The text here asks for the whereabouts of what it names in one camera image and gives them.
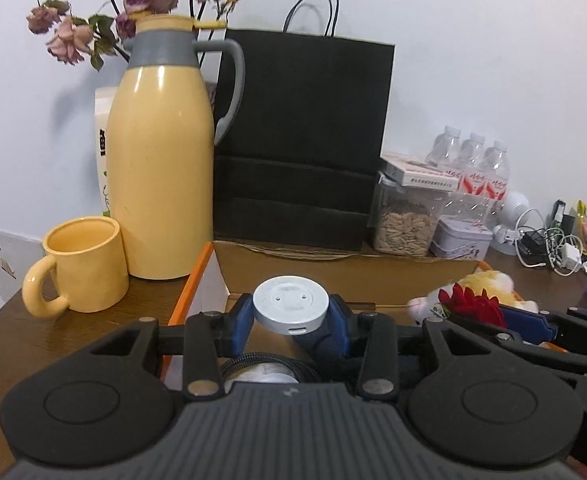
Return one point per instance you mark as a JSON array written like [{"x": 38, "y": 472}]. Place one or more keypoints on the white drink carton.
[{"x": 103, "y": 150}]

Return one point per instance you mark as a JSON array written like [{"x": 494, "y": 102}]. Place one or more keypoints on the white round device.
[{"x": 291, "y": 302}]

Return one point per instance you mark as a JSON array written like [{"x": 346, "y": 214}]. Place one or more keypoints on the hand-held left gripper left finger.
[{"x": 238, "y": 322}]

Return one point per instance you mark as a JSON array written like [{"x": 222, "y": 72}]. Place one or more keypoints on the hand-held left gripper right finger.
[{"x": 341, "y": 327}]

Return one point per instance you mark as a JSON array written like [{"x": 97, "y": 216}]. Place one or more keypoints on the flat white card box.
[{"x": 418, "y": 170}]

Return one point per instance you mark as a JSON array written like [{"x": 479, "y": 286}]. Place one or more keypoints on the white round desk fan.
[{"x": 513, "y": 207}]

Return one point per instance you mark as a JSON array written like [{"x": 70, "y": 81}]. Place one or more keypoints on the orange cardboard box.
[{"x": 293, "y": 262}]

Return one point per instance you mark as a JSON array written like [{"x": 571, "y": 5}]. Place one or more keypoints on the clear seed container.
[{"x": 403, "y": 230}]

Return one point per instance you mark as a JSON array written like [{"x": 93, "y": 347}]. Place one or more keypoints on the white leaflet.
[{"x": 3, "y": 255}]

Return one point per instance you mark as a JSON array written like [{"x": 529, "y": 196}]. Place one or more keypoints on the white tin box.
[{"x": 461, "y": 240}]

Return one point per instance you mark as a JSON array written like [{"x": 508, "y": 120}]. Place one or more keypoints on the small black device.
[{"x": 559, "y": 210}]

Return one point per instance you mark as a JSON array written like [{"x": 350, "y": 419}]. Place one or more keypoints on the yellow thermos jug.
[{"x": 158, "y": 160}]

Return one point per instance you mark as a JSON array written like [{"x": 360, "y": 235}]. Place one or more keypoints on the black paper bag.
[{"x": 298, "y": 135}]

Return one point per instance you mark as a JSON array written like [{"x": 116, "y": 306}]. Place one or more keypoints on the yellow ceramic mug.
[{"x": 88, "y": 270}]

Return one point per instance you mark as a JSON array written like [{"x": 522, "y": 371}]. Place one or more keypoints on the white charger plug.
[{"x": 569, "y": 256}]

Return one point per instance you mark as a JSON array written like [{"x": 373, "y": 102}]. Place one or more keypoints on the red fabric rose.
[{"x": 473, "y": 305}]

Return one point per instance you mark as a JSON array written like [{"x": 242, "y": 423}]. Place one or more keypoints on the plush sheep toy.
[{"x": 488, "y": 282}]

